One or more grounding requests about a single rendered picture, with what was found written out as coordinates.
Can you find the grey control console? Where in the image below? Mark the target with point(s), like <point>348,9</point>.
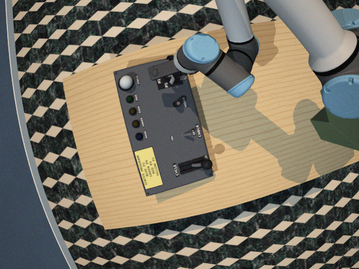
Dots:
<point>164,129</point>

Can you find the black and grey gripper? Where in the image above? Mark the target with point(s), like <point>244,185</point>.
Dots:
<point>177,76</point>

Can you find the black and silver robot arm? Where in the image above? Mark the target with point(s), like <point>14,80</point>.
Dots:
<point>330,37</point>

